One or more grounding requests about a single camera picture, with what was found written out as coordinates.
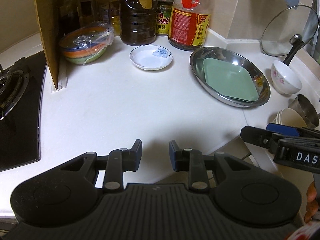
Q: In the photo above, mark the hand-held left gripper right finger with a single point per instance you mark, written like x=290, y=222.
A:
x=173, y=155

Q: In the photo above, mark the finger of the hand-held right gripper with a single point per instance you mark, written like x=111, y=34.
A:
x=252, y=136
x=282, y=129

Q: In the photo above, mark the large brown liquid jar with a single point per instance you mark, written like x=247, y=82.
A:
x=137, y=22

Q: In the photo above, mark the black gas stove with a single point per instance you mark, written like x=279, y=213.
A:
x=15, y=120

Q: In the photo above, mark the green square plate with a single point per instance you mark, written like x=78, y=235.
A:
x=230, y=80

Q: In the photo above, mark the wrapped stack of colourful bowls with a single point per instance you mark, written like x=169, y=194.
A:
x=82, y=52

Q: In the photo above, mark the white floral bowl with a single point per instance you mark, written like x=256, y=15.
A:
x=287, y=82

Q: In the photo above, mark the green lid sauce jar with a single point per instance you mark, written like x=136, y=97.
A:
x=163, y=22

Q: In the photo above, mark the glass pot lid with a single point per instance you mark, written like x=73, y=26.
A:
x=280, y=30

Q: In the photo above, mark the yellow oil bottle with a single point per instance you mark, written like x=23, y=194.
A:
x=113, y=17

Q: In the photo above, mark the grey metal window frame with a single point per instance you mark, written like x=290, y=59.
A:
x=316, y=30

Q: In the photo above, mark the brown cardboard board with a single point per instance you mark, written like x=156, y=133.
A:
x=50, y=30

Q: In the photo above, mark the large steel plate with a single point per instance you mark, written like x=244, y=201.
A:
x=225, y=53

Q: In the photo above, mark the clear glass bottle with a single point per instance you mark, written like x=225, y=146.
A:
x=87, y=7

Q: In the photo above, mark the red white cloth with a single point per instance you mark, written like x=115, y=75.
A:
x=305, y=232

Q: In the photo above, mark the stack of beige bowls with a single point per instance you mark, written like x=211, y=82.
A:
x=287, y=118

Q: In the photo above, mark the white floral saucer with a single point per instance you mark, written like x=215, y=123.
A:
x=147, y=58

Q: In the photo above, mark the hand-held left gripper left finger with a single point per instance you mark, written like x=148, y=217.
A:
x=137, y=155

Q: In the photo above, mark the deep steel bowl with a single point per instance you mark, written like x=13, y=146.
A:
x=301, y=110

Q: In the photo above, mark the person's right hand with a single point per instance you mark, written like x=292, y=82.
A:
x=312, y=200

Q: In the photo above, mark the dark sauce bottle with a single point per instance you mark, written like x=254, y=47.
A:
x=70, y=17

